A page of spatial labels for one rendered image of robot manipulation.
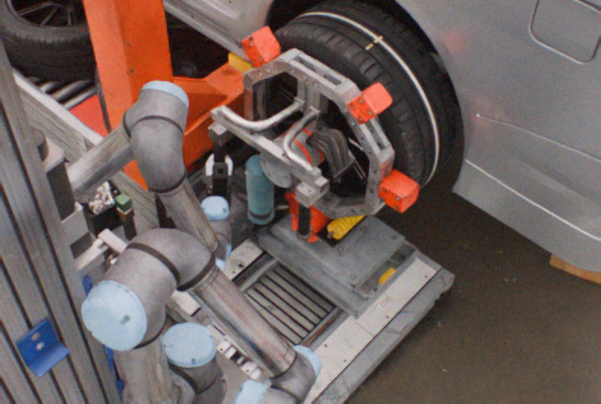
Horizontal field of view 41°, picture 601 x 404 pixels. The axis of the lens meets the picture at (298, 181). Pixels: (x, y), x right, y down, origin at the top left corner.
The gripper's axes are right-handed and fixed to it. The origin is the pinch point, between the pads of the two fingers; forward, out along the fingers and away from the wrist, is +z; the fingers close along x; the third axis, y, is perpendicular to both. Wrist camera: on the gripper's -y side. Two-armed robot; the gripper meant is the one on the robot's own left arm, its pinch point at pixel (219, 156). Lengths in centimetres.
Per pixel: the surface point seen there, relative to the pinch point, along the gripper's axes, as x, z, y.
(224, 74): 0, 54, 15
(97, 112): -55, 78, 56
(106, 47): -31.1, 17.7, -27.7
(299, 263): 25, 7, 66
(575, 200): 95, -33, -16
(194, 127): -9.8, 27.7, 15.2
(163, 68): -16.1, 20.8, -17.0
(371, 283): 52, -1, 69
